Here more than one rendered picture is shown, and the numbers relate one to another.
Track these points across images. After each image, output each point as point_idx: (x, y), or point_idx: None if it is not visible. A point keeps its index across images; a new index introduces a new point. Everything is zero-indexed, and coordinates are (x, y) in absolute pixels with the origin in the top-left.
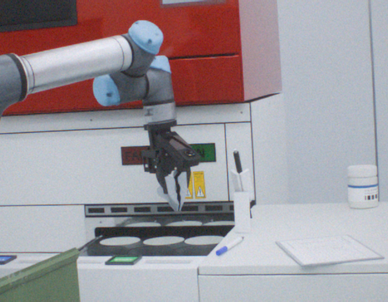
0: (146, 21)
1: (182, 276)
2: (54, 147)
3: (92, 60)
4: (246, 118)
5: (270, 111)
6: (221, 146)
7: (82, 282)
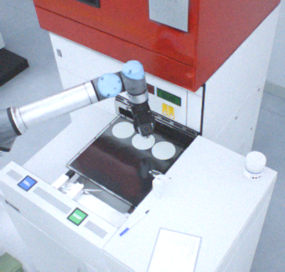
0: (110, 76)
1: (95, 247)
2: (97, 60)
3: (67, 109)
4: (199, 94)
5: (247, 46)
6: (184, 100)
7: (56, 221)
